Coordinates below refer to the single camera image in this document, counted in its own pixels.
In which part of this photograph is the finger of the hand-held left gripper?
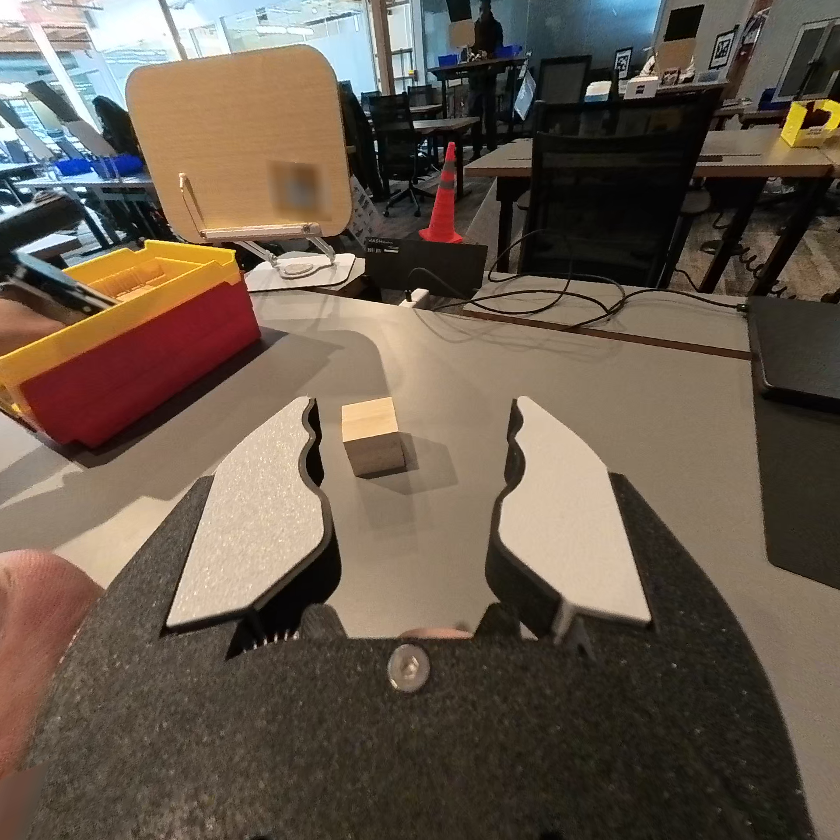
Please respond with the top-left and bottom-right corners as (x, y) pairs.
(10, 251), (123, 327)

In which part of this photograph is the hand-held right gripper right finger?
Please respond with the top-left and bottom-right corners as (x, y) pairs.
(486, 395), (654, 647)

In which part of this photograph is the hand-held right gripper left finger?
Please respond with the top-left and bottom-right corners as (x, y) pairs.
(164, 394), (342, 634)

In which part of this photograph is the yellow storage bin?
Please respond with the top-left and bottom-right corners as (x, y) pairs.
(0, 239), (245, 421)

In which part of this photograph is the wooden cube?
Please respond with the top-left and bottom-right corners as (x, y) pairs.
(340, 396), (409, 479)

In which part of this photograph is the person's left hand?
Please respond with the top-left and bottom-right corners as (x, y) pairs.
(0, 297), (68, 357)

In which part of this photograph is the person's right hand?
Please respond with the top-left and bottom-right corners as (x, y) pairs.
(0, 549), (106, 777)

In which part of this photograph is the row of blue bins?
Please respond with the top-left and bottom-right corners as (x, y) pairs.
(52, 154), (143, 179)

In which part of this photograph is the red storage bin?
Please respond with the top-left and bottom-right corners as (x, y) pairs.
(18, 272), (262, 450)

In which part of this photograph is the wooden board stand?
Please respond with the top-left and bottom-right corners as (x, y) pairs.
(125, 45), (366, 294)

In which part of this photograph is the black mat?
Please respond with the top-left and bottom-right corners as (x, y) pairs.
(753, 392), (840, 586)

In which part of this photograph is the black flat case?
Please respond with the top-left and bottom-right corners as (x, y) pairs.
(747, 294), (840, 416)

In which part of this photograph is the black card box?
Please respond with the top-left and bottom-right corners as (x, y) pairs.
(364, 237), (488, 307)

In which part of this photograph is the black mesh office chair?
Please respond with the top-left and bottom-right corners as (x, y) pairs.
(527, 87), (721, 291)

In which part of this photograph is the orange traffic cone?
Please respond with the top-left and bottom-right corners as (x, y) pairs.
(419, 140), (464, 244)

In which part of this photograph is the wooden desk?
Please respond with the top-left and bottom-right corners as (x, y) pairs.
(462, 125), (840, 293)

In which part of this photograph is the coiled black cable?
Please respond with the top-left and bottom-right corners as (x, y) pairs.
(734, 241), (791, 298)

